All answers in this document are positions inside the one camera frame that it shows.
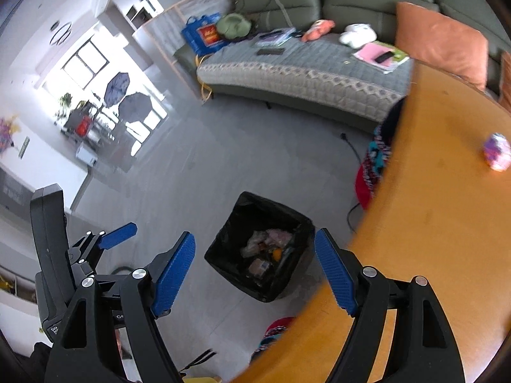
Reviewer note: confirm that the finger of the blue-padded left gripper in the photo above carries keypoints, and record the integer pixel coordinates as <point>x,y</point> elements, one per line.
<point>85,349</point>

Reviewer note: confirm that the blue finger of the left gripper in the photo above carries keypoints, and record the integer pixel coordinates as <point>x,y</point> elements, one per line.
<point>110,240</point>

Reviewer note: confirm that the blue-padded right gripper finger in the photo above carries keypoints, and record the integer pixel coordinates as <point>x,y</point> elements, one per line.
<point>423,345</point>

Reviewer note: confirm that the black trash bin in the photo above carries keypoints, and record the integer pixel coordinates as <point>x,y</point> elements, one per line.
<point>260,246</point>

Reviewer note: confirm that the person's left hand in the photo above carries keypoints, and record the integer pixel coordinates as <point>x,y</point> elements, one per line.
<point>124,353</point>

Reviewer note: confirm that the grey umbrella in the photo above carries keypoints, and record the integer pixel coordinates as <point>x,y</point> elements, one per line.
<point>135,107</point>

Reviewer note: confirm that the blue umbrella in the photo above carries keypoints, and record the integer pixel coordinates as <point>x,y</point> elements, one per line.
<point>116,89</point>

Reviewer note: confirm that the colourful knitted blanket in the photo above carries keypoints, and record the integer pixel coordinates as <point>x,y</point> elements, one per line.
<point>369,175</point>

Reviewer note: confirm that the purple small ball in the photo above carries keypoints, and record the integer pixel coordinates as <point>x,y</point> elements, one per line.
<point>497,153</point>

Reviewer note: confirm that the blue shopping bag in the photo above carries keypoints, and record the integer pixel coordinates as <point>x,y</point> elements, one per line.
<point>202,36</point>

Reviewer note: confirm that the black remote control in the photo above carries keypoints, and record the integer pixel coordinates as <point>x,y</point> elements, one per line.
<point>270,52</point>

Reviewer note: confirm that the green hat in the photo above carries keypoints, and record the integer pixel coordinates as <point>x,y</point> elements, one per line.
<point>234,27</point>

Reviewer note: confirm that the clear packet on sofa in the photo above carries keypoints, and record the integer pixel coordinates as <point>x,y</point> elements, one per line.
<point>274,38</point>

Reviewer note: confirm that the grey quilted sofa cover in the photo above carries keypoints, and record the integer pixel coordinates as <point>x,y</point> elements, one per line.
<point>321,77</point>

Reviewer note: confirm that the brown orange cushion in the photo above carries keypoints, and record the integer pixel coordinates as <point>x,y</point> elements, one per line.
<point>505,81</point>

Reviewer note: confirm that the pink plush toy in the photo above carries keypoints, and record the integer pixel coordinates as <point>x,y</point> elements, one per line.
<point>318,29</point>

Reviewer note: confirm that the dark green sofa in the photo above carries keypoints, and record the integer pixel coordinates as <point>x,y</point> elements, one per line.
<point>381,16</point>

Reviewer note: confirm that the black phone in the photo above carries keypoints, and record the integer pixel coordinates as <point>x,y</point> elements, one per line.
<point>384,57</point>

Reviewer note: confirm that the pink and green books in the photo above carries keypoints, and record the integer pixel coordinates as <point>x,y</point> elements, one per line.
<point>373,49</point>

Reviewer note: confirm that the white plush toy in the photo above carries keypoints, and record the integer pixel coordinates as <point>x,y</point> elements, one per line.
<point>356,35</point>

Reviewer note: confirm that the ring ceiling lamp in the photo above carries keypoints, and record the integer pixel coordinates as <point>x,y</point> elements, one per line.
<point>61,34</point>

